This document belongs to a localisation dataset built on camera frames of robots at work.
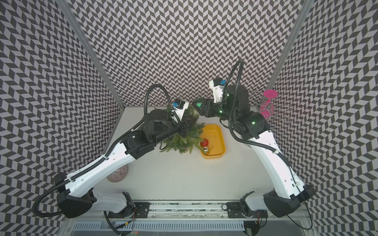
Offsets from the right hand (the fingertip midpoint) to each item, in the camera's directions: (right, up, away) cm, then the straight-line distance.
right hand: (198, 107), depth 61 cm
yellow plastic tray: (+12, -16, +39) cm, 43 cm away
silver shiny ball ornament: (+5, -25, +30) cm, 40 cm away
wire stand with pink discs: (+36, 0, +15) cm, 39 cm away
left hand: (-2, -5, +2) cm, 6 cm away
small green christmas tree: (-9, -18, +18) cm, 27 cm away
